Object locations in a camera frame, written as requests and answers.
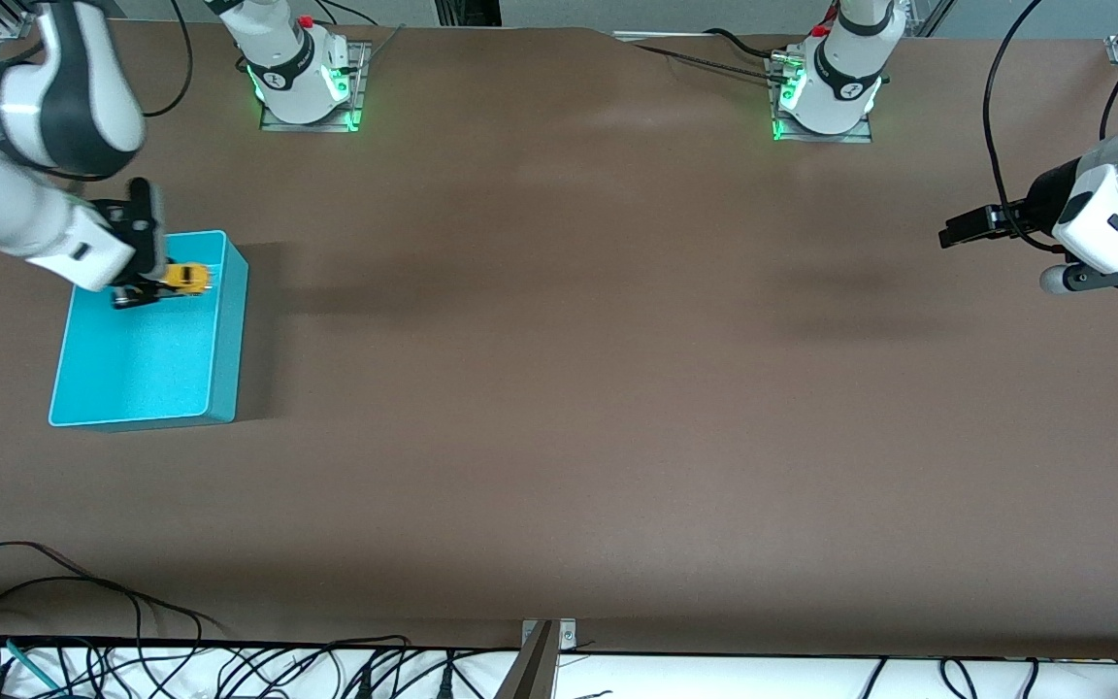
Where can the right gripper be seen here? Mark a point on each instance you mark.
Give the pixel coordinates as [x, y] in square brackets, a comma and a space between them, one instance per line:
[135, 287]

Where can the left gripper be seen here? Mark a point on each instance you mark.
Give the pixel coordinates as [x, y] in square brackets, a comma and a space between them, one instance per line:
[1036, 203]

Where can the yellow beetle toy car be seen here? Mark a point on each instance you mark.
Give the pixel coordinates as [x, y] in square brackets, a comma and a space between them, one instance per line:
[188, 279]

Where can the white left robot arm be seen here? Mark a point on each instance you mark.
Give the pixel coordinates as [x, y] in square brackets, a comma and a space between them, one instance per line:
[850, 68]

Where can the cyan plastic bin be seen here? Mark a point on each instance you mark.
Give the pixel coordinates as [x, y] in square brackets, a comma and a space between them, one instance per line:
[151, 359]

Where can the grey metal bar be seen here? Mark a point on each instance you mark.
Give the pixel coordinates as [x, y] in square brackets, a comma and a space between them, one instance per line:
[530, 675]

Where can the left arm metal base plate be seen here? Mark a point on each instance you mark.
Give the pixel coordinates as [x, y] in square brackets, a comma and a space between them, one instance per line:
[831, 138]

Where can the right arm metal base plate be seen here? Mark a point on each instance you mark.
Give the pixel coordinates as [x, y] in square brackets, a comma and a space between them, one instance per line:
[307, 126]

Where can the metal table bracket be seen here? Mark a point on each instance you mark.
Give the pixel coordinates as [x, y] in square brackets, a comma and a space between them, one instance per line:
[567, 633]

